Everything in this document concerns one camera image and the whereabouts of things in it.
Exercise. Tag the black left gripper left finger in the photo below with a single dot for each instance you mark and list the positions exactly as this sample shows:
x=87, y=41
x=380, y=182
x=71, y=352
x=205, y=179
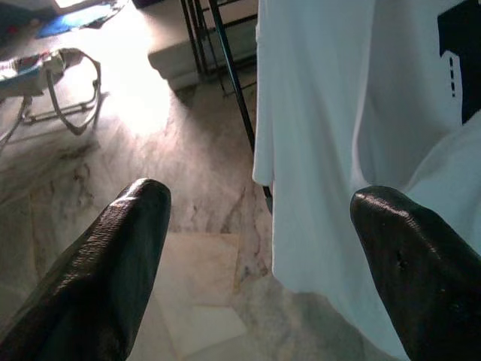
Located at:
x=94, y=282

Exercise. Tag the blue floor mat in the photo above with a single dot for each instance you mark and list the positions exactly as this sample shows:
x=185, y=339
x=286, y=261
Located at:
x=64, y=24

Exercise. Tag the white t-shirt black print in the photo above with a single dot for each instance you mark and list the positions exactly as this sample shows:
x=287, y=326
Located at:
x=319, y=113

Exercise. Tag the pale low platform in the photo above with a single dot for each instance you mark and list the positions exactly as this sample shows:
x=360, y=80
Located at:
x=173, y=64

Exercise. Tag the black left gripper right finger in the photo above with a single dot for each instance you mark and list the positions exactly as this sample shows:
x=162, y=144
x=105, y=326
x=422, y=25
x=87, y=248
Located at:
x=424, y=282

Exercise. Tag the baby bouncer seat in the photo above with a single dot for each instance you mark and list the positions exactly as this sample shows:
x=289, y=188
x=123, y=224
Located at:
x=22, y=71

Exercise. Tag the black metal drying rack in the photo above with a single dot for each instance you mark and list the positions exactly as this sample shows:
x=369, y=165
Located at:
x=233, y=75

